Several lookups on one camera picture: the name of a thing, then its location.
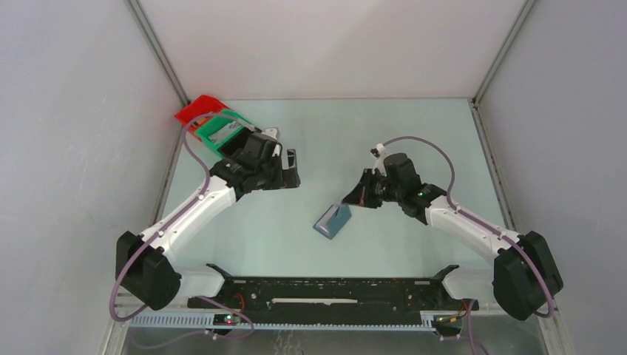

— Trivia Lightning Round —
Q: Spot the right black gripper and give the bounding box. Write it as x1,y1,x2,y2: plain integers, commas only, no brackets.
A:
344,168,404,209

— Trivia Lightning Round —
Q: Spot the blue card holder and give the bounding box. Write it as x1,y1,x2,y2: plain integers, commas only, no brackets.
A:
313,203,352,240

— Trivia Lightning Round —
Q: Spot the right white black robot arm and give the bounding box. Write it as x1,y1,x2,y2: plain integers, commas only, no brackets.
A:
342,153,563,320

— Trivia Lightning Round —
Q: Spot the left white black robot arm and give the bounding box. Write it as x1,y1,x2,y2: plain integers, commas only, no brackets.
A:
116,127,300,311

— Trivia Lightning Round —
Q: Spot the grey card in green bin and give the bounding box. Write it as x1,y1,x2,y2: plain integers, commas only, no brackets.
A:
209,122,242,146

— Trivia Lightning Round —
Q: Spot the orange card in red bin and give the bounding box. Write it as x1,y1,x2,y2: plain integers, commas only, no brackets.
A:
190,112,213,126

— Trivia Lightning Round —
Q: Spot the black plastic bin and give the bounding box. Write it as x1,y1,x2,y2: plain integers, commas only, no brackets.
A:
217,128,262,159

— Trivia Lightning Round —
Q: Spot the green plastic bin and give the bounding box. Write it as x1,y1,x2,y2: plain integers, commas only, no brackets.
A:
195,109,256,157

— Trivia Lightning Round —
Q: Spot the red plastic bin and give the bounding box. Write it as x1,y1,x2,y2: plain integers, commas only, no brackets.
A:
174,95,230,140

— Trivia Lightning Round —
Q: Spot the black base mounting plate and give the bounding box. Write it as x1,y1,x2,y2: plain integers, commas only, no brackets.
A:
213,266,478,325

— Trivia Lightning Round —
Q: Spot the grey slotted cable duct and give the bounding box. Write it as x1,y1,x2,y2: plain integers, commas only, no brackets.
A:
129,312,435,331

